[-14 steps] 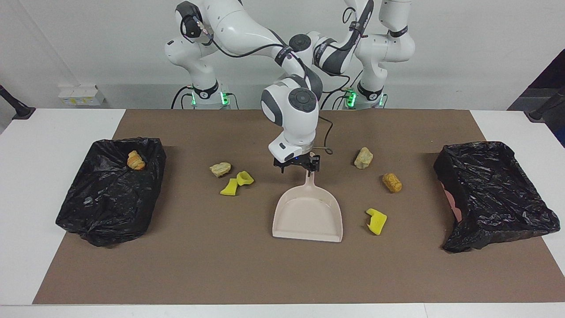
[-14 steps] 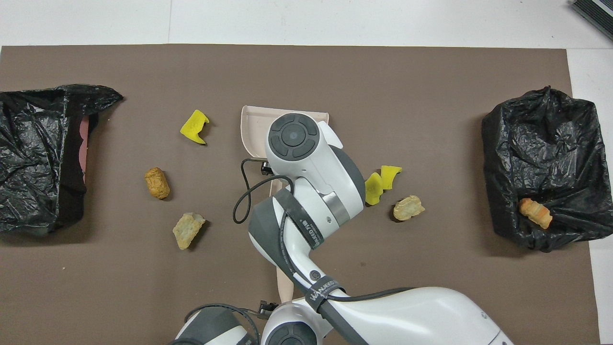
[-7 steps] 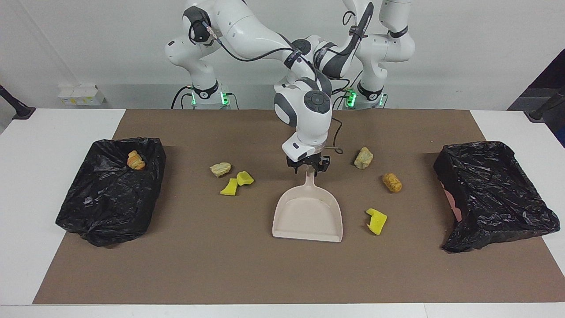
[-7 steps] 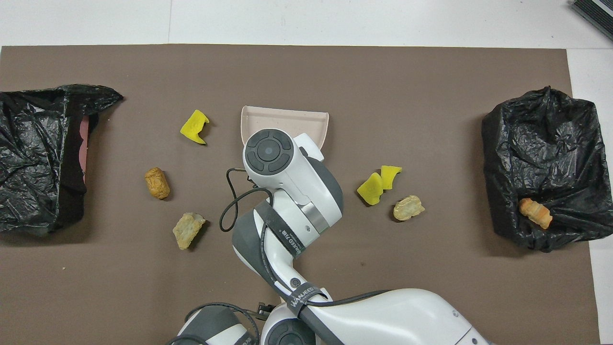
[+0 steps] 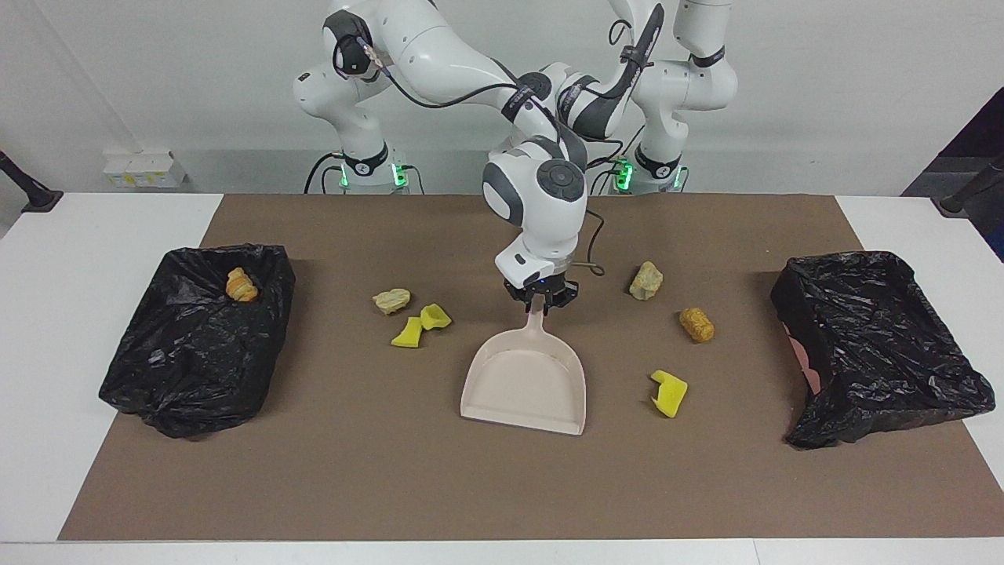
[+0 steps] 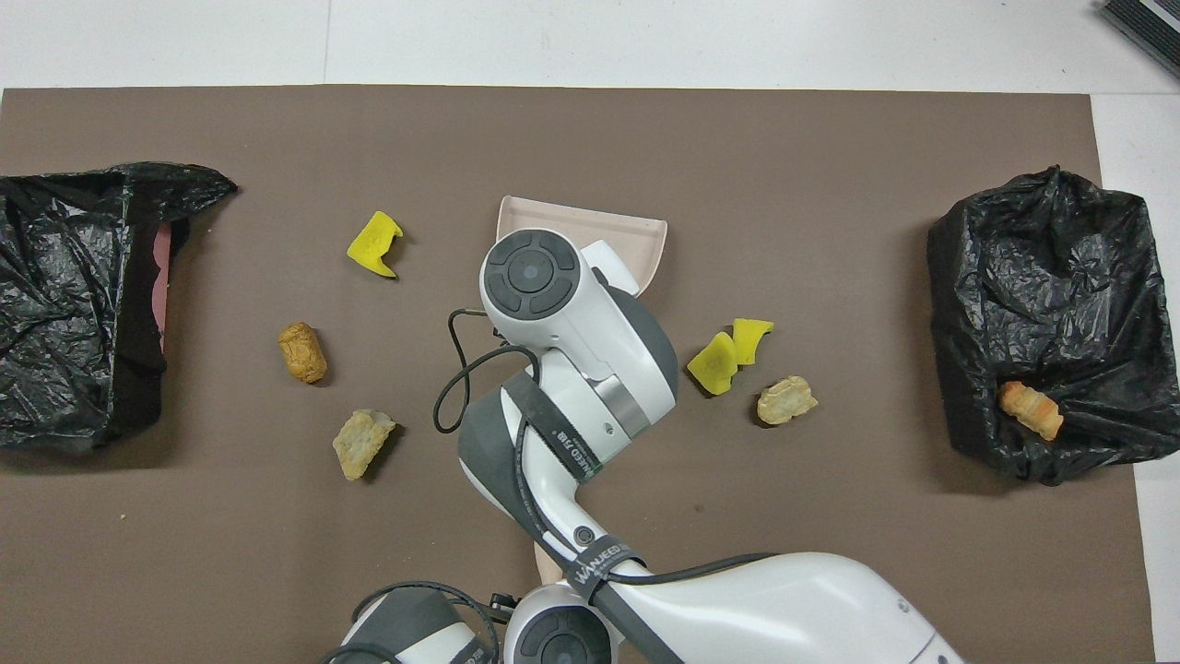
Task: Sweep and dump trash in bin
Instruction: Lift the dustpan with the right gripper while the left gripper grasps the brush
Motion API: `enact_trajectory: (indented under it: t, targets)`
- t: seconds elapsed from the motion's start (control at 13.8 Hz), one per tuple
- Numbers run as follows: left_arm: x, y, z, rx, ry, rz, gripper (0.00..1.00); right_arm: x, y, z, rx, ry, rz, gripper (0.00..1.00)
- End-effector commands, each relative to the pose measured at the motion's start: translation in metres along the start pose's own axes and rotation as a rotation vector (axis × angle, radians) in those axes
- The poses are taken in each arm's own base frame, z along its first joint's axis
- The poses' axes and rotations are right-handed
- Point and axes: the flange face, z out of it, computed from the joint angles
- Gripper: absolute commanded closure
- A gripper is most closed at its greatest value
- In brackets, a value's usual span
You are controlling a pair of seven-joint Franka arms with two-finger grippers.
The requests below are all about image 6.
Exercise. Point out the tan bread chunk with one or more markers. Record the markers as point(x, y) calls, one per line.
point(359, 443)

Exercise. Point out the striped orange croissant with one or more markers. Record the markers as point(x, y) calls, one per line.
point(1032, 410)

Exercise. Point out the black bag lined bin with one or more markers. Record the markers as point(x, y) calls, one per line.
point(1042, 277)

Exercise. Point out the beige brush with black bristles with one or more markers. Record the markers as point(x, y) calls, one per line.
point(546, 561)

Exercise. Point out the black trash bag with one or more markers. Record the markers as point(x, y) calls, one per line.
point(64, 277)

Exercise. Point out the pink plastic bin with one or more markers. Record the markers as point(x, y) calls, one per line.
point(162, 277)

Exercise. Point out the dark ribbed object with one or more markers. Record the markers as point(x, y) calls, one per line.
point(1148, 23)

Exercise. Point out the small yellow sponge piece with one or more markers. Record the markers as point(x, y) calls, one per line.
point(712, 366)
point(749, 337)

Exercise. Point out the brown table mat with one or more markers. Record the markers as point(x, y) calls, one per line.
point(737, 138)

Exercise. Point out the yellow sponge with green backing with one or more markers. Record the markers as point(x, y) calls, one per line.
point(373, 244)

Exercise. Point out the pale round pastry piece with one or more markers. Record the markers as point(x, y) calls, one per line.
point(785, 401)

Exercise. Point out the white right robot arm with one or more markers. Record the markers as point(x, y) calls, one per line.
point(590, 314)

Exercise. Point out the beige plastic dustpan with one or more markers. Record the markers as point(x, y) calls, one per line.
point(608, 226)

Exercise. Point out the brown bread roll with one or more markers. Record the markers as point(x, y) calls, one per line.
point(302, 352)

